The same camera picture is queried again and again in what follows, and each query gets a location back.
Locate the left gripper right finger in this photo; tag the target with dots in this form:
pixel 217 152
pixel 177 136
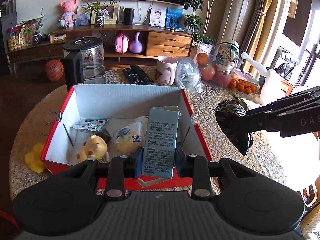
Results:
pixel 195 167

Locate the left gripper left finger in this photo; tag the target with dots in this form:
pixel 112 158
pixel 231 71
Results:
pixel 120 168

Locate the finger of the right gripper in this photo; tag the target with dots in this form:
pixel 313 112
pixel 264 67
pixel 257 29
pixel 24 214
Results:
pixel 298 101
pixel 252 121

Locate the bread bun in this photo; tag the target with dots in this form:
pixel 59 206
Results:
pixel 130 137

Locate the orange yellow squeeze toy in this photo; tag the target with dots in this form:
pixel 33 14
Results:
pixel 94 147

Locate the small milk carton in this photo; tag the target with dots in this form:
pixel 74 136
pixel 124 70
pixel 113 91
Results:
pixel 160 142

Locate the dark snack packet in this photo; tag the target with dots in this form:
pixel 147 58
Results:
pixel 226 112

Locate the white sausage snack packet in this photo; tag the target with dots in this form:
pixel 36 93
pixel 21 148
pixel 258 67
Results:
pixel 90 124

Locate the orange print snack bag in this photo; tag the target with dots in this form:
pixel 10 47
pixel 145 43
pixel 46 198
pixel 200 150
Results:
pixel 144 120

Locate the white plastic bag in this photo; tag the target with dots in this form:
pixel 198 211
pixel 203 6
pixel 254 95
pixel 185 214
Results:
pixel 271 89

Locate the pile of small tangerines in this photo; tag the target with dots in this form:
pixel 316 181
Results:
pixel 242 86

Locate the green dish cloth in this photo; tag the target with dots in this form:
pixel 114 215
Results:
pixel 248 102

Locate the red cardboard box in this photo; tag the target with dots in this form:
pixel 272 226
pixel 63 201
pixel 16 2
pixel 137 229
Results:
pixel 120 105

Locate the clear glass fruit bowl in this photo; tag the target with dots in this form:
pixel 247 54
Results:
pixel 205 59

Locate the yellow rubber duck toy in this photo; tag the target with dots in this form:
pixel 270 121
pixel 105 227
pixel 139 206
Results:
pixel 33 158

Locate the black remote control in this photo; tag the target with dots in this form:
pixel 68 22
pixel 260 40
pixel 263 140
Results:
pixel 143 76
pixel 133 77

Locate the clear plastic zip bag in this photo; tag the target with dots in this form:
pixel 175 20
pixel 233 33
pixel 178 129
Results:
pixel 187 75

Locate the pink ceramic mug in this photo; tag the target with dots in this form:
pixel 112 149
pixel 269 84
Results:
pixel 165 70

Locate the yellow curtain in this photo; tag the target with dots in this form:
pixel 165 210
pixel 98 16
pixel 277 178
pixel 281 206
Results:
pixel 252 37

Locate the glass electric kettle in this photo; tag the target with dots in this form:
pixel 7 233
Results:
pixel 83 61

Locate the basketball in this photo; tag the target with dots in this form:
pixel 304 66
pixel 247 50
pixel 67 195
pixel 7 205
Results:
pixel 54 70

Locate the purple vase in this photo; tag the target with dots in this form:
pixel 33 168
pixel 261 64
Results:
pixel 136 46

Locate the wooden tv cabinet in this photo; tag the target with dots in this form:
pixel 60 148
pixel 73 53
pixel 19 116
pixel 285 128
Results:
pixel 155 41

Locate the blue picture card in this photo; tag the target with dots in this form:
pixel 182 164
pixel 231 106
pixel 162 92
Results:
pixel 173 18

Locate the potted green tree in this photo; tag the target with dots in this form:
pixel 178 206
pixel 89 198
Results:
pixel 197 21

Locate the black speaker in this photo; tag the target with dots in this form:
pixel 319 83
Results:
pixel 128 16

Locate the potted grass plant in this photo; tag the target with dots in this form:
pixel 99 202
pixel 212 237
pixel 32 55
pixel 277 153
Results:
pixel 99 10

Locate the pink plush bear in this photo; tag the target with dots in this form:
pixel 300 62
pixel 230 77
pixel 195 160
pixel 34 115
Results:
pixel 69 14

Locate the snack jar pink lid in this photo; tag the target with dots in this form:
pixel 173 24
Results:
pixel 13 38

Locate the child portrait photo frame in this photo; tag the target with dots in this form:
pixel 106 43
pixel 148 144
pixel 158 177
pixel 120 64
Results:
pixel 157 17

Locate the framed photo cream frame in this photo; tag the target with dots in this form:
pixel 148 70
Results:
pixel 110 15

